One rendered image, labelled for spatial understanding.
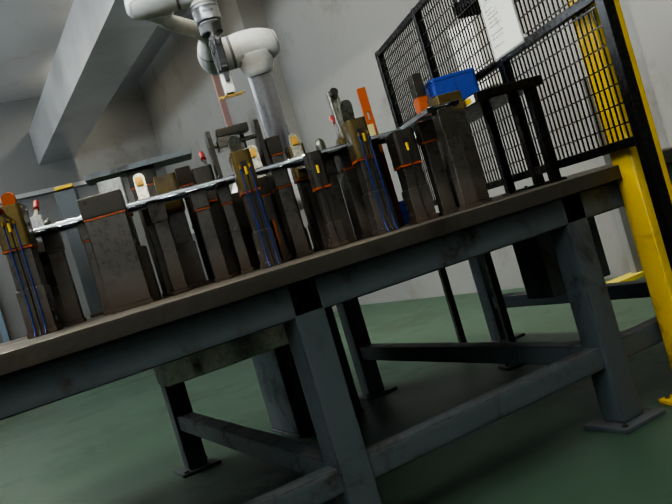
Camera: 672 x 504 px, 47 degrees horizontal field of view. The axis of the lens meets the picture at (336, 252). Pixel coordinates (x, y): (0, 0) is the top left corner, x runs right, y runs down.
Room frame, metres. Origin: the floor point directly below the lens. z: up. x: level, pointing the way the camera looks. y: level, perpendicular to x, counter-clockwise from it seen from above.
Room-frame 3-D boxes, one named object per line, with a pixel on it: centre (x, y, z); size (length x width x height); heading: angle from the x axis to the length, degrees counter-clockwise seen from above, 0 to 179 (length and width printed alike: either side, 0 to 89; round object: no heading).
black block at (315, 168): (2.27, -0.02, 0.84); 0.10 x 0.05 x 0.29; 11
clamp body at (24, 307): (2.09, 0.82, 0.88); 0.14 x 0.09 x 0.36; 11
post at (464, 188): (2.15, -0.40, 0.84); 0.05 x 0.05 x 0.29; 11
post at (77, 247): (2.63, 0.83, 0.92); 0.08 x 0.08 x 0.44; 11
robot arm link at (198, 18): (2.51, 0.19, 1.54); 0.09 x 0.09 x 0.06
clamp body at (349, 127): (2.26, -0.16, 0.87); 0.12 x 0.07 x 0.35; 11
